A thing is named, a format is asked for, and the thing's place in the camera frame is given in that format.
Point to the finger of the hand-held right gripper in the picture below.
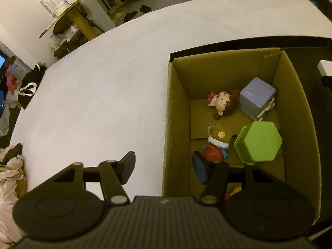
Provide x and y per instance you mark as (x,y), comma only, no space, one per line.
(327,81)

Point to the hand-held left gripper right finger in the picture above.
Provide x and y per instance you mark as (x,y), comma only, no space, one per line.
(201,168)

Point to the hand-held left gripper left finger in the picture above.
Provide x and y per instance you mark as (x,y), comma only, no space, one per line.
(128,164)

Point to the white charger plug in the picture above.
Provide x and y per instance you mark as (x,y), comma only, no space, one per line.
(325,67)

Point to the blue red figurine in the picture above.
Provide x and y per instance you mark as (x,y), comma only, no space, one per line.
(220,135)

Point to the brown cardboard box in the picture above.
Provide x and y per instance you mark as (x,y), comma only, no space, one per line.
(179,109)

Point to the green hexagonal container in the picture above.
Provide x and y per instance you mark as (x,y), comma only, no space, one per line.
(262,140)

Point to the brown-haired doll figurine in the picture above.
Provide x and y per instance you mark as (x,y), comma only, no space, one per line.
(224,102)

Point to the purple cube toy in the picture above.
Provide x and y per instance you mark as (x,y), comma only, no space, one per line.
(255,96)

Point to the small red yellow toy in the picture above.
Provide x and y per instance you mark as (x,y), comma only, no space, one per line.
(232,192)

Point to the crumpled white bags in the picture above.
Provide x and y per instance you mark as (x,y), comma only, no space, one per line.
(9,186)

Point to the black and white bag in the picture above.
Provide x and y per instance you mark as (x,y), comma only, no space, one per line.
(29,85)

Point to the pink plush toy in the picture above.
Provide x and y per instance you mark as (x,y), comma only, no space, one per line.
(11,80)

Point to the pair of black slippers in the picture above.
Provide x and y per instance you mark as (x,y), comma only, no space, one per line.
(136,13)

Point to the round gold-edged table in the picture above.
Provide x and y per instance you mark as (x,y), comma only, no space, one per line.
(75,10)

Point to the clear glass jar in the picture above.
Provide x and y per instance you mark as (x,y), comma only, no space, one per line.
(53,0)

